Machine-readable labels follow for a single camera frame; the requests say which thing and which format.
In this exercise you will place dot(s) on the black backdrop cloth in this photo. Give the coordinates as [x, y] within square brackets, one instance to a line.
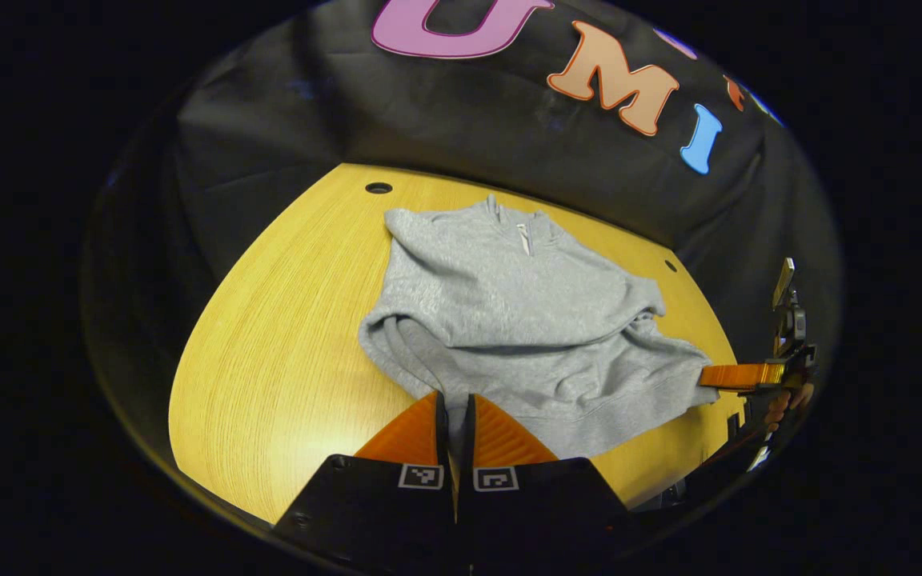
[429, 112]

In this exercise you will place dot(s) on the grey zip sweatshirt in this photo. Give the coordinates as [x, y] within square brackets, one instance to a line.
[509, 320]

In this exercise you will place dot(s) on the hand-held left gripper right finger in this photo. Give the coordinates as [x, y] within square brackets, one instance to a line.
[467, 444]

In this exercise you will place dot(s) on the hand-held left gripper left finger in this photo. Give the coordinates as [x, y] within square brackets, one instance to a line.
[442, 440]

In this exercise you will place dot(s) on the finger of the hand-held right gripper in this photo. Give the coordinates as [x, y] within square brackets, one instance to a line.
[741, 376]

